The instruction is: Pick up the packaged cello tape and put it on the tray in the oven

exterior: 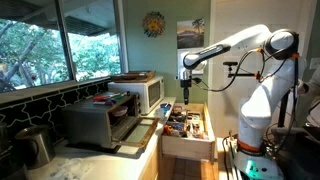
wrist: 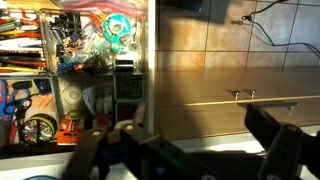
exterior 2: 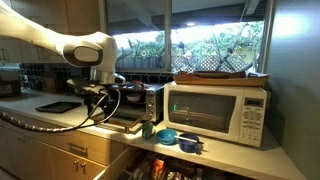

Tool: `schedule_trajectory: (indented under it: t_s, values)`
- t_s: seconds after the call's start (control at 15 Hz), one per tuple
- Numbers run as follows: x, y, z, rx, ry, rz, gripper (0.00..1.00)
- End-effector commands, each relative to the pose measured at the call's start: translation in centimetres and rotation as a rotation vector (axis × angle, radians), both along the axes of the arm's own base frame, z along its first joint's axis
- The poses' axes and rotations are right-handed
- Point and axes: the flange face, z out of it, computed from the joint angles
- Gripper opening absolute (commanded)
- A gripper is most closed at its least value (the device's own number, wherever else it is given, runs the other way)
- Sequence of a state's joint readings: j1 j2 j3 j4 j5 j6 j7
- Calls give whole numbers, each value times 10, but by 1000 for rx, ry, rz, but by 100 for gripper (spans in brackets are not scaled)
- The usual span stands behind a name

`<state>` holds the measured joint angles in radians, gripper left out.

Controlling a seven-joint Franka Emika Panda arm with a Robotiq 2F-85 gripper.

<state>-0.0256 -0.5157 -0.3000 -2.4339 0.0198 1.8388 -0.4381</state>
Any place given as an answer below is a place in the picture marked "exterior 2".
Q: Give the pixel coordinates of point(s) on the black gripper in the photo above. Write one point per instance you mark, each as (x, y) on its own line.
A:
(90, 91)

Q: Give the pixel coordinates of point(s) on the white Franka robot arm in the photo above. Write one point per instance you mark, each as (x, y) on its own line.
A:
(36, 31)

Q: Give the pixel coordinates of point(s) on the white bowl inside oven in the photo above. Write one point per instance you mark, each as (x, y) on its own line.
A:
(133, 97)

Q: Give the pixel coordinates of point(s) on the black baking tray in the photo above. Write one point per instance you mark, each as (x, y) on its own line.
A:
(58, 106)

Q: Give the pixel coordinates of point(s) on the silver toaster oven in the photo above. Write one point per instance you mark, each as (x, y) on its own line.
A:
(151, 101)

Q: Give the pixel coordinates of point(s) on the white microwave oven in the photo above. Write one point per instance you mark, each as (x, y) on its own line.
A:
(213, 111)

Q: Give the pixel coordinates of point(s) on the wooden serving tray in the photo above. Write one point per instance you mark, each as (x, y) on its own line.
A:
(221, 80)

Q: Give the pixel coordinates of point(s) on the small red item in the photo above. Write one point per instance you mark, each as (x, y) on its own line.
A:
(138, 82)

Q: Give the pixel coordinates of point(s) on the brown box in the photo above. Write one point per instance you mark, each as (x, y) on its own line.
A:
(51, 85)

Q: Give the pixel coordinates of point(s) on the teal bowl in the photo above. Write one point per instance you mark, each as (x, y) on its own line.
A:
(166, 136)

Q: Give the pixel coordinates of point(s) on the wooden lower cabinet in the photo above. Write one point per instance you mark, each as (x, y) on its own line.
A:
(43, 153)

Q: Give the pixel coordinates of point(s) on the open wooden drawer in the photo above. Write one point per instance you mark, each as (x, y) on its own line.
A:
(160, 166)

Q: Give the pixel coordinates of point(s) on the orange snack packet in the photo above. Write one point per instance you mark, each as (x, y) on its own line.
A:
(158, 168)

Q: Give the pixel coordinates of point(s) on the dark countertop appliance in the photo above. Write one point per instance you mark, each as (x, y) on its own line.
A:
(9, 85)

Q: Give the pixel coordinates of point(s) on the dark blue bowl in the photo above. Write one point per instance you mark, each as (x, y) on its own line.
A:
(188, 143)

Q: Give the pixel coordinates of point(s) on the wooden upper cabinets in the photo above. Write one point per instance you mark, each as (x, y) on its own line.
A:
(40, 13)

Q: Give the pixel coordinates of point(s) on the kitchen window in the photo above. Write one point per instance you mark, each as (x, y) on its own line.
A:
(190, 36)

